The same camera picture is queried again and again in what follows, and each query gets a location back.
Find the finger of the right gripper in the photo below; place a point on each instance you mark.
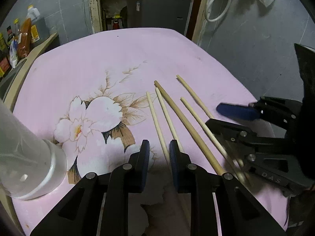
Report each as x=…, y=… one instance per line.
x=280, y=112
x=272, y=159

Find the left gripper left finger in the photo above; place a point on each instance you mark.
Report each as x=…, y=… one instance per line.
x=98, y=204

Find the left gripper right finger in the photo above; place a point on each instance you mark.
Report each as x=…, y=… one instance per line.
x=220, y=204

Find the white plastic utensil caddy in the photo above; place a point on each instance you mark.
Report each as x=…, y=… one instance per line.
x=30, y=166

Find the thick brown chopstick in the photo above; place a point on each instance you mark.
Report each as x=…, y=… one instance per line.
x=196, y=137

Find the pink floral table mat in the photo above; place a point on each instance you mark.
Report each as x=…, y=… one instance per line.
x=91, y=97

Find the dark grey cabinet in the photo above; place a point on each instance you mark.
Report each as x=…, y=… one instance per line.
x=171, y=14

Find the orange spice powder bag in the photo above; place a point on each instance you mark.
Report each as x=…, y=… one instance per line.
x=24, y=40

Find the white seasoning packet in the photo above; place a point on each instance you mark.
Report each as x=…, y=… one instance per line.
x=14, y=53

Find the large dark sauce bottle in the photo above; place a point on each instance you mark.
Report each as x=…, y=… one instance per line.
x=4, y=57

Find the large dark oil jug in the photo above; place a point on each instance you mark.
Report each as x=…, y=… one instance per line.
x=39, y=29

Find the small red cap bottle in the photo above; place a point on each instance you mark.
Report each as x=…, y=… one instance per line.
x=10, y=36

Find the yellow cap clear bottle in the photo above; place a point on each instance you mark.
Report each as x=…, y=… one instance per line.
x=16, y=28

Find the wooden door frame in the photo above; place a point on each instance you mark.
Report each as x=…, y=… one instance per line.
x=194, y=28

